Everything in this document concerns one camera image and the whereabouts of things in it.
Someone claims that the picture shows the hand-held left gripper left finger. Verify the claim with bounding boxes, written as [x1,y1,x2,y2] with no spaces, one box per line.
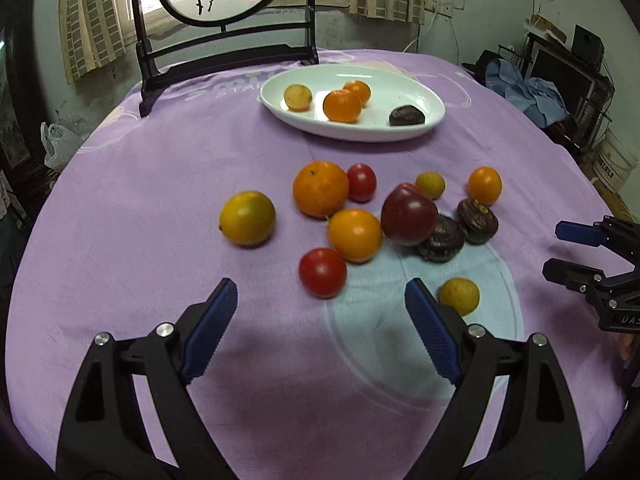
[56,278,238,480]

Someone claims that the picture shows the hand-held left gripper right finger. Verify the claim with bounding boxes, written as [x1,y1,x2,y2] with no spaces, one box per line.
[405,278,586,480]

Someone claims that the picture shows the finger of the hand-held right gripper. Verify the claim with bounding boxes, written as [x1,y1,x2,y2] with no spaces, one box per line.
[555,215,640,261]
[542,258,613,307]

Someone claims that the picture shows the yellow round fruit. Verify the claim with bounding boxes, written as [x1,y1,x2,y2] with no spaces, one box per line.
[439,278,481,317]

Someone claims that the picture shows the dark water chestnut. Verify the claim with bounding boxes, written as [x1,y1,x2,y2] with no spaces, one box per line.
[389,105,426,127]
[457,198,499,245]
[415,214,467,263]

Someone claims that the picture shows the small orange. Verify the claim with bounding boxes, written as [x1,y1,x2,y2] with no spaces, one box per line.
[343,80,372,107]
[322,89,363,124]
[467,166,503,206]

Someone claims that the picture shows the yellow-green citrus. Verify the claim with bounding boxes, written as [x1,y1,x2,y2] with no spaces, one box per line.
[218,190,277,247]

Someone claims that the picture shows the dark red plum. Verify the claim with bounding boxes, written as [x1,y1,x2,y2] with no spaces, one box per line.
[380,183,439,247]

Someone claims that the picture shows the medium smooth orange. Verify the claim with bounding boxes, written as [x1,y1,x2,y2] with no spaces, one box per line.
[327,208,383,264]

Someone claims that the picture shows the small yellow fruit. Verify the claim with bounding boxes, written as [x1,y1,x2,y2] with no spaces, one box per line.
[415,171,446,200]
[283,84,313,112]

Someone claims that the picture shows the small red tomato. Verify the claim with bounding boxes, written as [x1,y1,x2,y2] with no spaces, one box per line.
[346,163,378,204]

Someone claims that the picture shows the large orange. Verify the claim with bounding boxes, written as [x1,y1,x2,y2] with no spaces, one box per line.
[292,160,350,219]

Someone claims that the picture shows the white oval plate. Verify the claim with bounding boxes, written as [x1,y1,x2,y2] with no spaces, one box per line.
[259,64,446,142]

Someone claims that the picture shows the white bucket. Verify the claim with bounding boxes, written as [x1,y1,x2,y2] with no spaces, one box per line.
[592,130,640,193]

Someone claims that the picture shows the purple tablecloth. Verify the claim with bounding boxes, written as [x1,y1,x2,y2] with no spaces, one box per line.
[5,49,631,480]

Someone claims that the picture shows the blue cloth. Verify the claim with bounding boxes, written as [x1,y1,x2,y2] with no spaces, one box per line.
[485,57,571,126]

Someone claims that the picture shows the black monitor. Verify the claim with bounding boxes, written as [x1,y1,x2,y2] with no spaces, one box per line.
[530,42,608,126]

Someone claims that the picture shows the black speaker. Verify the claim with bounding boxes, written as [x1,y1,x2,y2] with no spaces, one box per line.
[572,25,605,66]

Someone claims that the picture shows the black cloth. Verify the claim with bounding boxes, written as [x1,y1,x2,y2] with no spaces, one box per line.
[462,50,501,78]

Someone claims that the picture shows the white plastic bag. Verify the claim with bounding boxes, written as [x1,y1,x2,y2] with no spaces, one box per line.
[41,121,83,171]

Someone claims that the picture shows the dark wooden painted table screen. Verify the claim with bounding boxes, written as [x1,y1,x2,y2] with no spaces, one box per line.
[129,0,319,118]

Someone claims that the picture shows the dark wooden cabinet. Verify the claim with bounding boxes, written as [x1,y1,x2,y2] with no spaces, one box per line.
[0,25,38,211]

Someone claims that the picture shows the white cable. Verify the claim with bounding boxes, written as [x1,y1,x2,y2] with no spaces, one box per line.
[404,12,460,63]

